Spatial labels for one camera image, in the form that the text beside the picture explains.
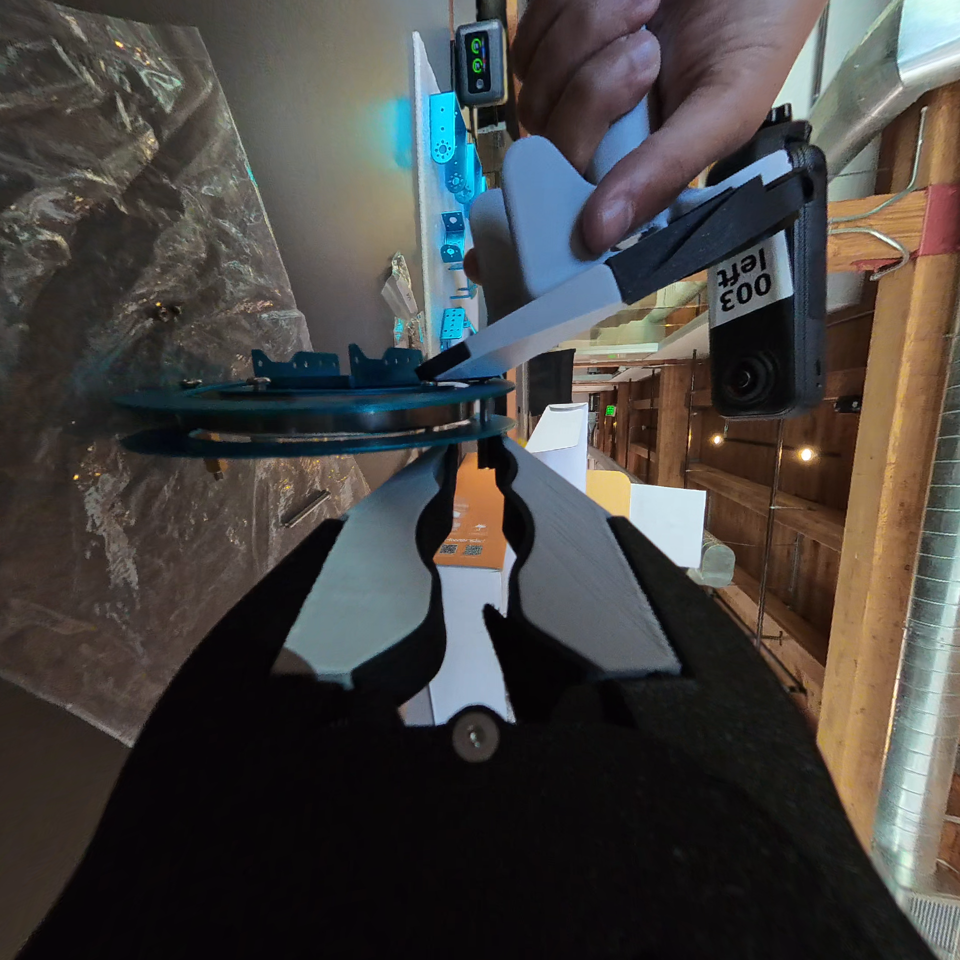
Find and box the white paper sheet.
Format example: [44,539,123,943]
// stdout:
[411,30,481,361]

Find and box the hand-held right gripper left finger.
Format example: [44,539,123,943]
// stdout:
[271,444,460,727]

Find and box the silver spiral duct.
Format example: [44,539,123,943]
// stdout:
[873,360,960,927]

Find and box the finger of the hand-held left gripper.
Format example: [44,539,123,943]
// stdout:
[414,264,628,382]

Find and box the long metal screw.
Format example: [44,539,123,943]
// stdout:
[281,487,331,530]

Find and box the pale green rounded object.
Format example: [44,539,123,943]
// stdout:
[701,540,738,590]

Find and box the black monitor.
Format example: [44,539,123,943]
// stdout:
[527,348,577,423]

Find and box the blue round turntable assembly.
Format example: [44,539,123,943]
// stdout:
[112,345,519,481]

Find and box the silver rectangular duct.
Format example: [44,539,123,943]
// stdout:
[810,0,960,174]

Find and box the grey device with green display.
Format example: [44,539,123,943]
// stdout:
[453,21,511,106]

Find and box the group of blue metal brackets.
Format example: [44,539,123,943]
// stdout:
[427,90,481,354]

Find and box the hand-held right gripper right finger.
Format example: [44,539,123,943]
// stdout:
[478,437,685,723]

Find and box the clear plastic bag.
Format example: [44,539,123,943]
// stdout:
[0,0,391,744]

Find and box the person's left hand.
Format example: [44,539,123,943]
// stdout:
[510,0,826,256]

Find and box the white and orange cardboard box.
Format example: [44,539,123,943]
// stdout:
[405,402,706,725]

